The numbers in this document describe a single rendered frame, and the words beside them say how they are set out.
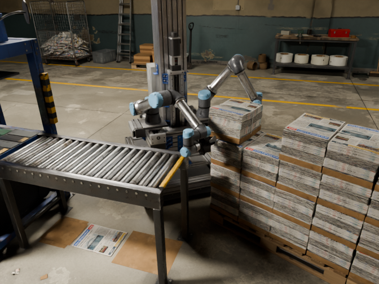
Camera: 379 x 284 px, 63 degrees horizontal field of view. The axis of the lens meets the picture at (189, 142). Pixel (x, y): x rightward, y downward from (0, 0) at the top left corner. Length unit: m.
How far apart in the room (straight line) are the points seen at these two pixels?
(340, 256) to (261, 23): 7.15
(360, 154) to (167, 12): 1.84
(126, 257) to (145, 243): 0.20
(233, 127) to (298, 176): 0.57
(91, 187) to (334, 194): 1.55
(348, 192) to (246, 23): 7.16
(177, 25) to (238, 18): 6.09
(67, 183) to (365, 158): 1.83
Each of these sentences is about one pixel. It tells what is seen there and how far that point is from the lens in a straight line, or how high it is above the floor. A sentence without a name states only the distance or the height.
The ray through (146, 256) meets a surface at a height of 0.00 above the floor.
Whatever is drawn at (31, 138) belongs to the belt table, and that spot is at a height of 0.79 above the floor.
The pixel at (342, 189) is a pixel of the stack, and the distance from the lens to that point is 2.15.
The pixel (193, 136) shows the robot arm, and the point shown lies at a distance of 2.13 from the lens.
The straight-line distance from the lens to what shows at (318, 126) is 2.23.
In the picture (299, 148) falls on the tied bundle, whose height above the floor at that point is 0.96.
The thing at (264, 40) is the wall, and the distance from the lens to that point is 8.85.
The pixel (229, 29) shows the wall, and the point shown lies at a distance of 8.95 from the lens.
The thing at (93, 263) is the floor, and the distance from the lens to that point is 2.68.
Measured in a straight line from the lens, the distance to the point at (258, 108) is 2.51.
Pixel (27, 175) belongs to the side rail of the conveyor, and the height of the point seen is 0.75.
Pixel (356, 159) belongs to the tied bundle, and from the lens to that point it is 2.05.
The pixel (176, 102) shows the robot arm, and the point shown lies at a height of 1.13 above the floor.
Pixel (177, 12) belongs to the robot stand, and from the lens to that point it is 2.85.
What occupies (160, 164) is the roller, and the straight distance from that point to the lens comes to 2.19.
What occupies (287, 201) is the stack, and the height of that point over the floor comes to 0.53.
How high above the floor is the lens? 1.88
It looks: 26 degrees down
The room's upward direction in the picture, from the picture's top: 1 degrees counter-clockwise
